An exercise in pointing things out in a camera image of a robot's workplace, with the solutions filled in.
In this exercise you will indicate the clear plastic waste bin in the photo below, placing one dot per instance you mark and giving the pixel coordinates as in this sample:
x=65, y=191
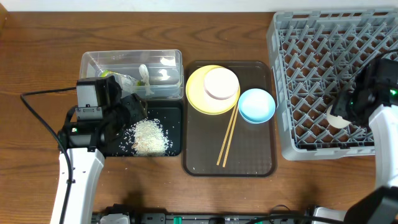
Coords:
x=165, y=70

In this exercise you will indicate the grey plastic dishwasher rack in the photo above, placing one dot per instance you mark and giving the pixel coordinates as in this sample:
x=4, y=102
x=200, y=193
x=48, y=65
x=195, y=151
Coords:
x=314, y=55

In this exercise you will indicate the pile of rice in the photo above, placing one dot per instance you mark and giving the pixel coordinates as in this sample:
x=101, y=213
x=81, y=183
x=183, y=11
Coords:
x=146, y=138

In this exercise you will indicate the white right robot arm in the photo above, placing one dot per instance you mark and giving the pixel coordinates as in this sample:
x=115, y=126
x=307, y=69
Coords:
x=373, y=103

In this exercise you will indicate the black waste tray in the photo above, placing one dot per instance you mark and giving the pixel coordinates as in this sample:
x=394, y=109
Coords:
x=170, y=114

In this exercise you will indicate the pale green cup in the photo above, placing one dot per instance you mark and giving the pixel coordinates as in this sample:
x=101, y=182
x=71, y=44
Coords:
x=336, y=121

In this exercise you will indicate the yellow plate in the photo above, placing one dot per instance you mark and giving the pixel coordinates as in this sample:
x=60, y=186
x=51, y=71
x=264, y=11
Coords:
x=200, y=100

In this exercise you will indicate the wooden chopstick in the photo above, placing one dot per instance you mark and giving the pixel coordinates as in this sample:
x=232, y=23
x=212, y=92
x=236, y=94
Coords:
x=226, y=135
x=230, y=134

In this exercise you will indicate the yellow green drink bottle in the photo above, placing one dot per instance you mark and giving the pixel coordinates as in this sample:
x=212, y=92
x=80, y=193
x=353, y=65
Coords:
x=126, y=82

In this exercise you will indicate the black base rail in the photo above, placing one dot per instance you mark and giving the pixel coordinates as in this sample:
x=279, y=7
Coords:
x=119, y=213

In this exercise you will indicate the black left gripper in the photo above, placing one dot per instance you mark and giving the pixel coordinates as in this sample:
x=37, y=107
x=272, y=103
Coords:
x=131, y=109

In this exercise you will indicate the right wooden chopstick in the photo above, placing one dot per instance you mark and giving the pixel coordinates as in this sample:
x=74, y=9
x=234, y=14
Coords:
x=230, y=134

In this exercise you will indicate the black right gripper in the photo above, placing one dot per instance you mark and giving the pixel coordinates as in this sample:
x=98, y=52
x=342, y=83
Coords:
x=344, y=104

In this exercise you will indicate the light blue bowl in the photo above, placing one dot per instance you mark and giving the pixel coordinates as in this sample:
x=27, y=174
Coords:
x=256, y=106

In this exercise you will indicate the white wrapper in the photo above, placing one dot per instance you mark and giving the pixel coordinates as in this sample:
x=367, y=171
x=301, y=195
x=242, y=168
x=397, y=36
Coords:
x=144, y=72

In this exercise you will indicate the dark brown serving tray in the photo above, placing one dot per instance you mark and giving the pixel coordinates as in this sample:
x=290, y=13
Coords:
x=252, y=152

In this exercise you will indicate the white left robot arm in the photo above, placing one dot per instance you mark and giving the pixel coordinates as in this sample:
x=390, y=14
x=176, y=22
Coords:
x=89, y=135

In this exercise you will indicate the pink rice bowl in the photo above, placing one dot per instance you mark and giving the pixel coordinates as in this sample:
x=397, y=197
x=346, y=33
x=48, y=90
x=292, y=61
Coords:
x=221, y=83

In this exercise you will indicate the left wooden chopstick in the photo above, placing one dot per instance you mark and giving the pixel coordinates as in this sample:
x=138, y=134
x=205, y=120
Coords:
x=226, y=135

